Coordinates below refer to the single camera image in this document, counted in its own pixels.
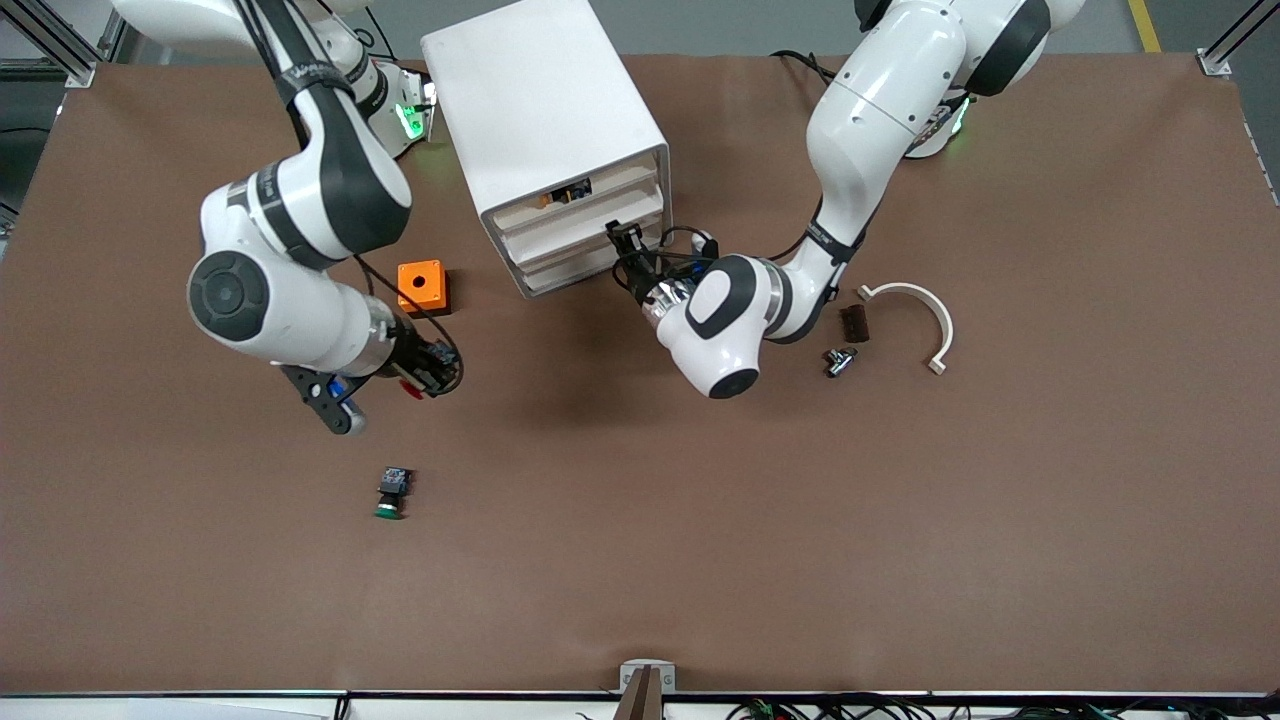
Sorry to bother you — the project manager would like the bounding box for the white half-ring pipe clamp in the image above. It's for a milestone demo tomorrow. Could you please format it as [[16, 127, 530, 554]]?
[[857, 283, 955, 377]]

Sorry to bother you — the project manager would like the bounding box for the green push button switch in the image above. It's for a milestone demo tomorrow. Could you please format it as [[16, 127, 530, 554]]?
[[374, 466, 413, 521]]

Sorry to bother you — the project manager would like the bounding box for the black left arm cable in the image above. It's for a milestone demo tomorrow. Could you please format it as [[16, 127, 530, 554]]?
[[640, 48, 841, 291]]

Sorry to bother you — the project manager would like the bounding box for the orange button enclosure box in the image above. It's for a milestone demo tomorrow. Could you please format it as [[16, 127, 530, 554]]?
[[397, 260, 451, 319]]

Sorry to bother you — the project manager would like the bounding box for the aluminium frame post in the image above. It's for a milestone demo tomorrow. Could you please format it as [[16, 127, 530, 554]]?
[[1197, 0, 1280, 79], [0, 0, 101, 89]]

